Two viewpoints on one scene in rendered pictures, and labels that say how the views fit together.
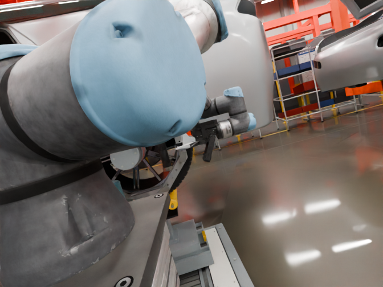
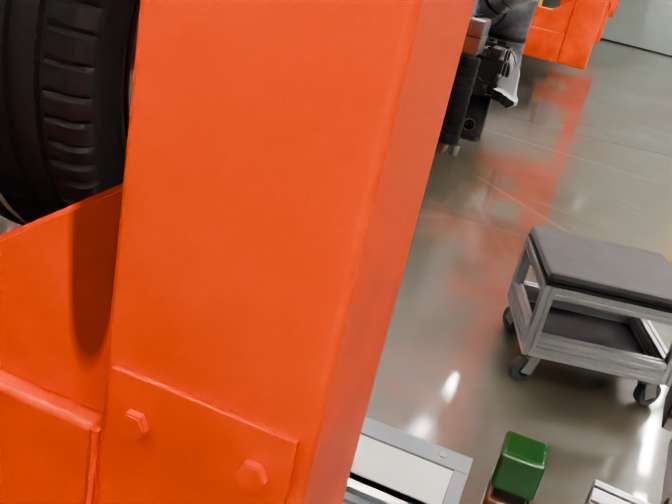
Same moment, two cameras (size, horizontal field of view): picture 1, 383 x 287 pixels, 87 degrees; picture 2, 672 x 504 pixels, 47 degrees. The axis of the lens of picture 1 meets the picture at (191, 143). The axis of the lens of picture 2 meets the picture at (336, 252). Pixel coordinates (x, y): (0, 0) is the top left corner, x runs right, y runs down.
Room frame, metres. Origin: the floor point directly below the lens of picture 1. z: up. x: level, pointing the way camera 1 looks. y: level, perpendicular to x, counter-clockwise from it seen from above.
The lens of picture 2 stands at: (0.57, 1.25, 1.05)
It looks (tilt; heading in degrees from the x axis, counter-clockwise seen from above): 24 degrees down; 289
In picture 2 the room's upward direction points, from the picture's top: 13 degrees clockwise
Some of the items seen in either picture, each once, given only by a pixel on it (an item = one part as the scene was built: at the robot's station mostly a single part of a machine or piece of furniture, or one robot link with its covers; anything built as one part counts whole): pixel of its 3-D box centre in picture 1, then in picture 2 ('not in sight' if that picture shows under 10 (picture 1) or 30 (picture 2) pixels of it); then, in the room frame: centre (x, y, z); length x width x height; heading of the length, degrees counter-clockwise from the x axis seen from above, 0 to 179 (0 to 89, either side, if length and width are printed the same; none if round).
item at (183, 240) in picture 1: (162, 225); not in sight; (1.23, 0.32, 0.32); 0.40 x 0.30 x 0.28; 94
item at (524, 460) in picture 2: not in sight; (519, 465); (0.57, 0.66, 0.64); 0.04 x 0.04 x 0.04; 4
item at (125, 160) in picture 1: (129, 152); not in sight; (0.99, 0.30, 0.85); 0.21 x 0.14 x 0.14; 4
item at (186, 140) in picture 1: (185, 140); (511, 86); (0.78, 0.02, 0.85); 0.09 x 0.03 x 0.06; 130
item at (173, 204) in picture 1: (172, 196); not in sight; (1.17, 0.20, 0.51); 0.29 x 0.06 x 0.06; 4
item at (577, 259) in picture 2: not in sight; (590, 314); (0.53, -0.85, 0.17); 0.43 x 0.36 x 0.34; 19
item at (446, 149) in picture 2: (163, 152); (456, 101); (0.84, 0.12, 0.83); 0.04 x 0.04 x 0.16
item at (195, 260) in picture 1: (170, 251); not in sight; (1.23, 0.32, 0.13); 0.50 x 0.36 x 0.10; 94
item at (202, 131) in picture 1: (205, 132); (485, 67); (0.85, -0.07, 0.86); 0.12 x 0.08 x 0.09; 94
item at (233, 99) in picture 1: (231, 102); (509, 7); (0.87, -0.21, 0.95); 0.11 x 0.08 x 0.11; 67
